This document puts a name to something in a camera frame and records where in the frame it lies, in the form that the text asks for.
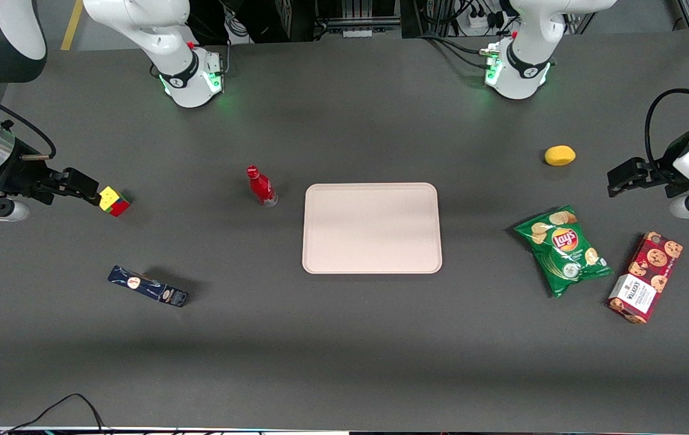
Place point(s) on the beige plastic tray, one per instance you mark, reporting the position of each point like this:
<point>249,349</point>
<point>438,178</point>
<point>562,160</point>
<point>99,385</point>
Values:
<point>371,228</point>

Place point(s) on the red coke bottle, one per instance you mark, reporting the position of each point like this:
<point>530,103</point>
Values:
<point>261,188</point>

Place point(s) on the yellow lemon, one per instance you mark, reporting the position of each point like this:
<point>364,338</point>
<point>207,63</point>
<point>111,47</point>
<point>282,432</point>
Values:
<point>560,156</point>

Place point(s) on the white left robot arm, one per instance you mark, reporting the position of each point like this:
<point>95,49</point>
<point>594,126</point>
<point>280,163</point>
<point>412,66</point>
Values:
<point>531,36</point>

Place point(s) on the green chips bag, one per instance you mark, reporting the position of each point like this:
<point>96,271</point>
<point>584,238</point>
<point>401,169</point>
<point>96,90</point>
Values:
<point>564,251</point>

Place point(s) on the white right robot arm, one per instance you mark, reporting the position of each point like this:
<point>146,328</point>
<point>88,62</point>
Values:
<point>139,24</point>

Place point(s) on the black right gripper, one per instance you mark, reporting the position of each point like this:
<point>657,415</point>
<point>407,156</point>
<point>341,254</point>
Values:
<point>18,177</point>

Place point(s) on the colourful puzzle cube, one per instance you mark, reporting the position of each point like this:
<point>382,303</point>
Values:
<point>116,202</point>

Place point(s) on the dark blue slim box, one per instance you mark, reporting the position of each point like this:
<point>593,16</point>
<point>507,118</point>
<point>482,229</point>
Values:
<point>148,286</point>

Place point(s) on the red cookie box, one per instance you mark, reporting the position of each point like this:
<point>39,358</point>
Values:
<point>645,278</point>

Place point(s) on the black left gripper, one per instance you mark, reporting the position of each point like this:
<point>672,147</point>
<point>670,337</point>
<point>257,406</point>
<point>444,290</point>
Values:
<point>662,173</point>

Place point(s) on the white power strip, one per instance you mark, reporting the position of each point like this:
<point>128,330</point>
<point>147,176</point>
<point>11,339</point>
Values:
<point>477,23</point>

